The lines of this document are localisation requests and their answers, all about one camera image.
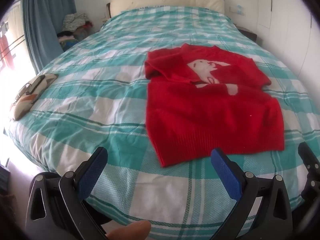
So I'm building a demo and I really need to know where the patterned beige pillow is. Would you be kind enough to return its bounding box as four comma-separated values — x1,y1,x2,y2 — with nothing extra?
9,73,58,120

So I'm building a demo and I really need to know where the black remote on cushion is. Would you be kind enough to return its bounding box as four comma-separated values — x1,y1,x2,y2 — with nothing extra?
27,75,46,92

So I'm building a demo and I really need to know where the pile of clothes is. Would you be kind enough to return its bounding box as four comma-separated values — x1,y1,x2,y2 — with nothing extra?
57,12,94,52

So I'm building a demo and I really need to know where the person's left hand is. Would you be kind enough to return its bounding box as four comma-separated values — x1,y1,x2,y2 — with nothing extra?
105,220,152,240

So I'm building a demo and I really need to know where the red knit sweater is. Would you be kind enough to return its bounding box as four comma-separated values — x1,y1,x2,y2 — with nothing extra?
144,43,285,168

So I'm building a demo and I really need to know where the silver black device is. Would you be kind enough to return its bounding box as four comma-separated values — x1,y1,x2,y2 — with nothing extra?
15,85,32,103

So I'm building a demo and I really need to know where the blue curtain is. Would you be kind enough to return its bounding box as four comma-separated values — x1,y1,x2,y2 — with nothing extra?
21,0,77,73

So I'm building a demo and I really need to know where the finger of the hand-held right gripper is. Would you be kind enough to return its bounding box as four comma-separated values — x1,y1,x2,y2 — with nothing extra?
298,142,320,203

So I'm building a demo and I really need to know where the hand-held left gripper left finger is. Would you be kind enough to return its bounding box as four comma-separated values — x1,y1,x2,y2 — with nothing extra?
26,147,108,240

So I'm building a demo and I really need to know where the bed with teal plaid cover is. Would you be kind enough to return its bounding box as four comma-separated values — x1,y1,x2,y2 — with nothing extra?
4,5,320,240

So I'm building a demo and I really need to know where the white wardrobe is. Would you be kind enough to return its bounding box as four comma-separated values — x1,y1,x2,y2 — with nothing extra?
257,0,313,80

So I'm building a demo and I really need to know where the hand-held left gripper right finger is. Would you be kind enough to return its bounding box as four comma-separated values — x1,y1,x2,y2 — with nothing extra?
210,148,293,240

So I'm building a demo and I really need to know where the red hanging garment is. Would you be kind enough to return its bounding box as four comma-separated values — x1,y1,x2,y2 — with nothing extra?
0,35,14,68

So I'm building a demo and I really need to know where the dark nightstand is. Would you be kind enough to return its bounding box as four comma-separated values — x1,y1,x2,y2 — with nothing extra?
236,26,258,43

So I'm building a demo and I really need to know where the white wall socket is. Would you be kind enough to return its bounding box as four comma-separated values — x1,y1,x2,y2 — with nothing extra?
229,5,245,15

